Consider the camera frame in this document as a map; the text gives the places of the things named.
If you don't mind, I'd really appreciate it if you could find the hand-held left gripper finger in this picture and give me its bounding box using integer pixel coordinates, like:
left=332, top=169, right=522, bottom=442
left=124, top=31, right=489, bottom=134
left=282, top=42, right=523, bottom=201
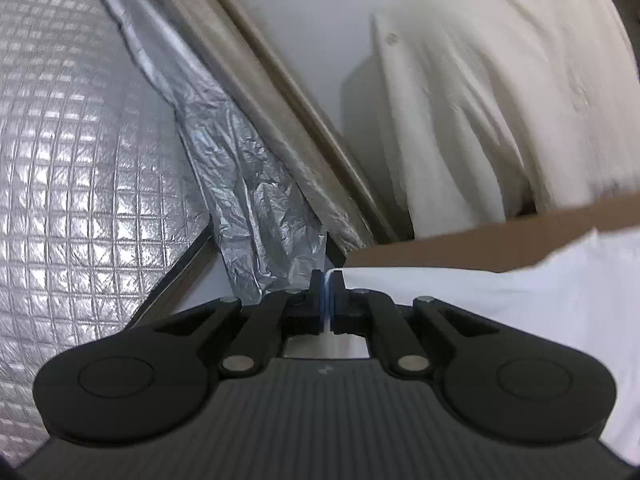
left=152, top=270, right=329, bottom=378
left=327, top=270, right=502, bottom=378

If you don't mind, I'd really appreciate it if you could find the white garment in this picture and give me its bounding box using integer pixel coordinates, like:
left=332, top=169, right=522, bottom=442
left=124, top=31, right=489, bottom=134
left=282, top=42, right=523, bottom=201
left=325, top=227, right=640, bottom=467

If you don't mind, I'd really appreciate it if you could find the silver crinkled foil curtain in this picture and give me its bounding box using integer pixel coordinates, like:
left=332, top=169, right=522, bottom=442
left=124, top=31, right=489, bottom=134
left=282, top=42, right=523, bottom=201
left=82, top=0, right=329, bottom=306

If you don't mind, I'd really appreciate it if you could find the brown cardboard sheet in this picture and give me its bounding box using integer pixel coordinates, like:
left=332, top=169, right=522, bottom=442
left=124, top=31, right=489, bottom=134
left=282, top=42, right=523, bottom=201
left=345, top=192, right=640, bottom=274

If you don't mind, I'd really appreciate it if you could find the cream draped cloth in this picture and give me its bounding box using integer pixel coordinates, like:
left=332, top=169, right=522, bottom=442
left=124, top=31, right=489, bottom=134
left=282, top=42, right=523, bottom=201
left=341, top=0, right=640, bottom=239

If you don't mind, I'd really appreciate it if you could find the silver quilted insulation sheet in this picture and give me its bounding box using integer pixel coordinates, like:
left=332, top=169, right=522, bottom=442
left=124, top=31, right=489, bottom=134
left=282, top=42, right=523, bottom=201
left=0, top=0, right=212, bottom=472

